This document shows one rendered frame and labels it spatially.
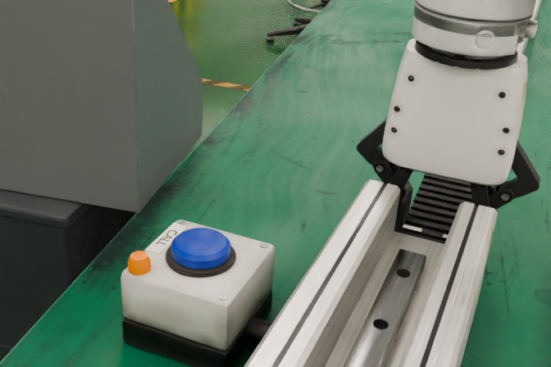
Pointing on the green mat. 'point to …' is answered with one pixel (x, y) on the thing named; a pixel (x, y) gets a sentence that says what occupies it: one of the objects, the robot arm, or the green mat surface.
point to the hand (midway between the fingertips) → (434, 222)
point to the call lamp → (138, 263)
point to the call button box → (199, 302)
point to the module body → (383, 292)
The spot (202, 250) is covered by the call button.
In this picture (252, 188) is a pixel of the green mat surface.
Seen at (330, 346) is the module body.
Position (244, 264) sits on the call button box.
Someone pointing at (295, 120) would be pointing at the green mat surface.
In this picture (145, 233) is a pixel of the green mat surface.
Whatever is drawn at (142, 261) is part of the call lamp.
